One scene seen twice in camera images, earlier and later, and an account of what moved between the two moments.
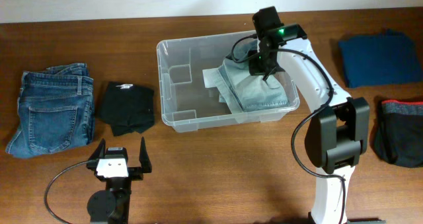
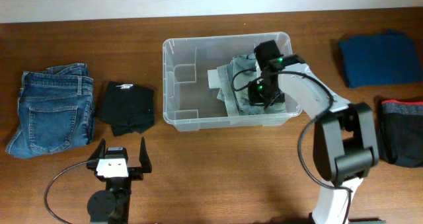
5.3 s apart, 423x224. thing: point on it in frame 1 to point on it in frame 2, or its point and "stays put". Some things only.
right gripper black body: (259, 67) to (260, 94)
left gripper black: (135, 174) stays put
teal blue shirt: (387, 57) stays put
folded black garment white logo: (128, 108) stays put
